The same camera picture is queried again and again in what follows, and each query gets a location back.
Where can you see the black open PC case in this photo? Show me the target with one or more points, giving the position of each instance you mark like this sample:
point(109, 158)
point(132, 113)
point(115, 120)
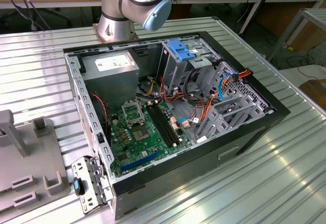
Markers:
point(203, 163)

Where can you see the grey optical drive cage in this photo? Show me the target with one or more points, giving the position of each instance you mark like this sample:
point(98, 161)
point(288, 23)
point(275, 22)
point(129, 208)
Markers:
point(175, 73)

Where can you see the grey power supply unit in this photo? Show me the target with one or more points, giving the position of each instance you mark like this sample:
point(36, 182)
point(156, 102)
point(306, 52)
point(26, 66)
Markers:
point(112, 81)

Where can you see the blue expansion slot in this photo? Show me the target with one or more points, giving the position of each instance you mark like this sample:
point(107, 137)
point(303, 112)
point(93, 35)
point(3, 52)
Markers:
point(140, 161)

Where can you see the black RAM slot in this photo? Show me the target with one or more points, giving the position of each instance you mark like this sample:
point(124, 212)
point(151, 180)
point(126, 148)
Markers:
point(168, 124)
point(165, 124)
point(161, 124)
point(158, 124)

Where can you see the aluminium frame table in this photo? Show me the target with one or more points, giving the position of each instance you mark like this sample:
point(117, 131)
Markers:
point(285, 34)

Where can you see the black case fan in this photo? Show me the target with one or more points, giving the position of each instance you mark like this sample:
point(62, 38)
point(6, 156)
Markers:
point(102, 118)

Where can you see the grey parts rack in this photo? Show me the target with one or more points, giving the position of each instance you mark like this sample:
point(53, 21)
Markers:
point(38, 157)

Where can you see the blue plastic drive latch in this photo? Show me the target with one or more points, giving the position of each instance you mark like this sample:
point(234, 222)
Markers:
point(182, 52)

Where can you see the blue black retainer latch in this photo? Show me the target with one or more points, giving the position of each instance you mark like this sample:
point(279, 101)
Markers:
point(76, 187)

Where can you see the brown cardboard box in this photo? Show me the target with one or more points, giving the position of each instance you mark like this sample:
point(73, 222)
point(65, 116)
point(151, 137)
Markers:
point(314, 91)

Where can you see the metal expansion bracket retainer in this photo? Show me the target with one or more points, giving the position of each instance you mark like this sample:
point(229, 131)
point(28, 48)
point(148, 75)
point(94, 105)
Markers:
point(77, 168)

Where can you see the square brown base plate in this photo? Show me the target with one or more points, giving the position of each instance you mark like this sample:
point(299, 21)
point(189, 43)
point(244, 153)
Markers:
point(96, 34)

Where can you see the CPU socket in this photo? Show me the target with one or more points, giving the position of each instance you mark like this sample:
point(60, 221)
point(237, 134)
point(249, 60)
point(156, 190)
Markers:
point(140, 133)

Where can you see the grey metal disk bay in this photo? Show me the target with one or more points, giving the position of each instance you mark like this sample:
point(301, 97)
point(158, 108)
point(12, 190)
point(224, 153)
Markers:
point(219, 123)

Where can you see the green motherboard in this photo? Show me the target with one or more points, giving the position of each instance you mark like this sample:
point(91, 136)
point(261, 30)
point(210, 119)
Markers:
point(142, 146)

